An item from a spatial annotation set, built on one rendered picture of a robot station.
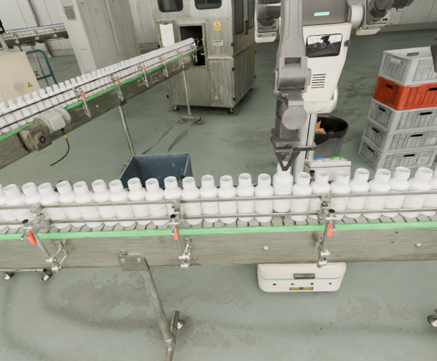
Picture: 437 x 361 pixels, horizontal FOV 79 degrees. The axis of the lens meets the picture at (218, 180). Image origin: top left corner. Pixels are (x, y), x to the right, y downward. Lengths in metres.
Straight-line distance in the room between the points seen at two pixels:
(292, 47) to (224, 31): 3.62
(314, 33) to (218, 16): 3.13
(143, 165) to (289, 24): 1.07
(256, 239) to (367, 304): 1.23
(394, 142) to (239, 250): 2.45
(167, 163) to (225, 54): 3.07
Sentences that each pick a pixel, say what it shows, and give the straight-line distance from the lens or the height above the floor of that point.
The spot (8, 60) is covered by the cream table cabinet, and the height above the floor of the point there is 1.11.
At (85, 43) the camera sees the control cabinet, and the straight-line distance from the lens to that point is 6.69.
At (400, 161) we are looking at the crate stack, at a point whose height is 0.10.
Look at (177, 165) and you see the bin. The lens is 1.48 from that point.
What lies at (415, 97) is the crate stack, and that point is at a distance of 3.04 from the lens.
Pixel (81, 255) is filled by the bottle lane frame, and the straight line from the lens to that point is 1.11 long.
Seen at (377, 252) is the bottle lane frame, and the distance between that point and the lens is 1.08.
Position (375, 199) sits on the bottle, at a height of 1.08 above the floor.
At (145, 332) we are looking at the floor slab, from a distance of 1.88.
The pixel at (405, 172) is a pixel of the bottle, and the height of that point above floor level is 1.15.
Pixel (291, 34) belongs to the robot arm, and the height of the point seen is 1.54.
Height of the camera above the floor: 1.62
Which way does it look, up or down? 34 degrees down
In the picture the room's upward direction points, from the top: 5 degrees counter-clockwise
